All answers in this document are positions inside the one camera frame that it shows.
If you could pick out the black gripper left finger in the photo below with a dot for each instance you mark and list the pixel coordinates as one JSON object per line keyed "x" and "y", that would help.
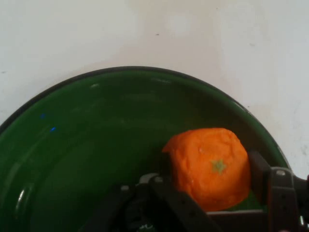
{"x": 169, "y": 205}

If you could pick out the orange toy tangerine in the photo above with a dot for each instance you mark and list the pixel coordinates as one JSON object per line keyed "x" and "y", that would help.
{"x": 210, "y": 166}

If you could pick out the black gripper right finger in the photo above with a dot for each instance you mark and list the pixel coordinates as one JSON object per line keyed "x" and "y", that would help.
{"x": 282, "y": 200}

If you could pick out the dark green plate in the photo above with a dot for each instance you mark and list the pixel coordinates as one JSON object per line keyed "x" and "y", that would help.
{"x": 84, "y": 149}

